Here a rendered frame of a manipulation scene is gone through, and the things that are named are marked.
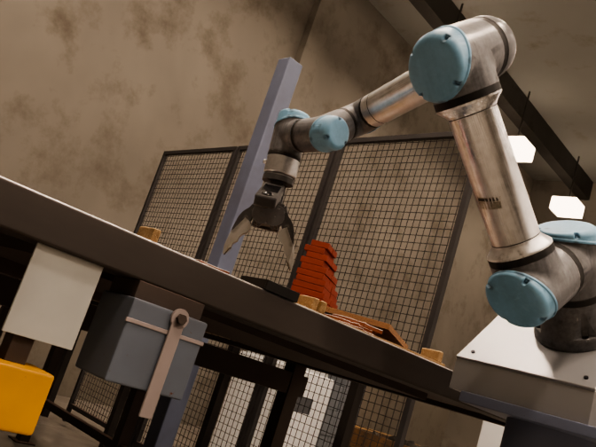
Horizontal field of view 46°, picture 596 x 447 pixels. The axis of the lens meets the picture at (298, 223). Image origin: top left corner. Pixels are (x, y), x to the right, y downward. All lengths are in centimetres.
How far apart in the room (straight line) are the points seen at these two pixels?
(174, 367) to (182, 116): 657
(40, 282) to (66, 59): 594
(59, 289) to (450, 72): 68
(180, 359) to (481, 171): 58
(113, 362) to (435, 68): 68
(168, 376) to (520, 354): 70
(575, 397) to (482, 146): 47
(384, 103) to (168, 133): 604
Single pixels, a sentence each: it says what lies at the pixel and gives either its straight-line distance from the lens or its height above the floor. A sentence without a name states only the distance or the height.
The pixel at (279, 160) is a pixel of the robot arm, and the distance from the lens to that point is 153.
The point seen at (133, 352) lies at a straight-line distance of 102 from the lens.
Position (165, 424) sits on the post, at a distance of 350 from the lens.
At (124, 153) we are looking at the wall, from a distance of 713.
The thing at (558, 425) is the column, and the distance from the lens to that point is 133.
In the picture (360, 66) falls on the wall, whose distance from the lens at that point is 976.
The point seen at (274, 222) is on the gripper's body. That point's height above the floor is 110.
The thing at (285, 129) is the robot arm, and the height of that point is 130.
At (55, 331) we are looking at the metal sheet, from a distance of 99.
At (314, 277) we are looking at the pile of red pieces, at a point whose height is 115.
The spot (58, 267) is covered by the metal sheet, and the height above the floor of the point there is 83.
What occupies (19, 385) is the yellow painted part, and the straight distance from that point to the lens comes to 96.
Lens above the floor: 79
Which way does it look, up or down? 12 degrees up
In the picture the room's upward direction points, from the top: 18 degrees clockwise
